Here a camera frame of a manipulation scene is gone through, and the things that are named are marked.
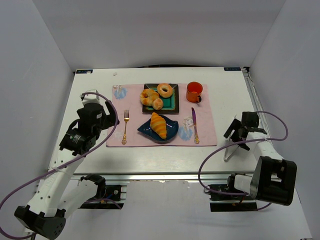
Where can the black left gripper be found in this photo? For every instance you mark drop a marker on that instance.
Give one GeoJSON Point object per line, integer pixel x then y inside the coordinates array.
{"type": "Point", "coordinates": [104, 117]}

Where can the sugared ring donut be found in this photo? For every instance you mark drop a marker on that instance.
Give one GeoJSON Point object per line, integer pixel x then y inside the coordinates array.
{"type": "Point", "coordinates": [165, 90]}

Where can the striped orange croissant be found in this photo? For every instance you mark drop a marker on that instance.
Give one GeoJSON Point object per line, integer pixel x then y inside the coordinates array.
{"type": "Point", "coordinates": [158, 125]}

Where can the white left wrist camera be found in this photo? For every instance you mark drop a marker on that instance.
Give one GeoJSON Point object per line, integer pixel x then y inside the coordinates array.
{"type": "Point", "coordinates": [90, 96]}

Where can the purple gold table knife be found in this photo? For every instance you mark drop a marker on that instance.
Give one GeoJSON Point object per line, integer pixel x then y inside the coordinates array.
{"type": "Point", "coordinates": [194, 119]}

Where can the orange metal mug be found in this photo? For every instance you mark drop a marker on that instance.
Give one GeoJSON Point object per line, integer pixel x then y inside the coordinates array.
{"type": "Point", "coordinates": [194, 91]}

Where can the small round bun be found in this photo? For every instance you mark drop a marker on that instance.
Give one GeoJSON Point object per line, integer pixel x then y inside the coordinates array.
{"type": "Point", "coordinates": [157, 104]}

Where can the metal food tongs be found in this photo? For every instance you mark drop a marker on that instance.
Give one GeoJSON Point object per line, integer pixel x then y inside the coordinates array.
{"type": "Point", "coordinates": [229, 152]}

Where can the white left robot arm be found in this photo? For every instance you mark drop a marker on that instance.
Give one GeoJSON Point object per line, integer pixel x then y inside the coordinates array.
{"type": "Point", "coordinates": [47, 212]}

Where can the blue label sticker right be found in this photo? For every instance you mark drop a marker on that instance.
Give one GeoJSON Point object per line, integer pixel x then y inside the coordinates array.
{"type": "Point", "coordinates": [232, 69]}

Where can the blue shell-shaped dish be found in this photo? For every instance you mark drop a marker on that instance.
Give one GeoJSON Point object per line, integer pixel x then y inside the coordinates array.
{"type": "Point", "coordinates": [172, 127]}

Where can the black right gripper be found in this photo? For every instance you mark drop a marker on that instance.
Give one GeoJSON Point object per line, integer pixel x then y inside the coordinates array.
{"type": "Point", "coordinates": [241, 132]}

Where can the gold ornate fork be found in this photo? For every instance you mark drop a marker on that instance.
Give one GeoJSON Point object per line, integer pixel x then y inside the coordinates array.
{"type": "Point", "coordinates": [126, 120]}

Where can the black square plate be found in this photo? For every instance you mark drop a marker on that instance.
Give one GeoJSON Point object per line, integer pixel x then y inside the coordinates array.
{"type": "Point", "coordinates": [170, 104]}

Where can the pink cartoon placemat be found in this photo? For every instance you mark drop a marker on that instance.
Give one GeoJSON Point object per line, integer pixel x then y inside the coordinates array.
{"type": "Point", "coordinates": [127, 97]}

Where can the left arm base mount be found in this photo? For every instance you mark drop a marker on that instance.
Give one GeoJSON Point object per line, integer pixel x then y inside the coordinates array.
{"type": "Point", "coordinates": [108, 196]}

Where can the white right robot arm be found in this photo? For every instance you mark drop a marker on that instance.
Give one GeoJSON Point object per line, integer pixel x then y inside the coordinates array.
{"type": "Point", "coordinates": [274, 177]}

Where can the blue label sticker left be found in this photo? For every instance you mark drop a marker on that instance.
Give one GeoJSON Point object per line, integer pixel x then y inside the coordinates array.
{"type": "Point", "coordinates": [84, 71]}

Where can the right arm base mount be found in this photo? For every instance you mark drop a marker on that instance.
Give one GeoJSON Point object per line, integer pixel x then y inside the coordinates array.
{"type": "Point", "coordinates": [229, 203]}

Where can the blue label sticker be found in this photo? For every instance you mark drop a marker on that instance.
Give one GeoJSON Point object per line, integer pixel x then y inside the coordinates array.
{"type": "Point", "coordinates": [84, 71]}
{"type": "Point", "coordinates": [232, 69]}

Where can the curled croissant bread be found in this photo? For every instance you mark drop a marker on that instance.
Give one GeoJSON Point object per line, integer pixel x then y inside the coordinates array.
{"type": "Point", "coordinates": [148, 96]}

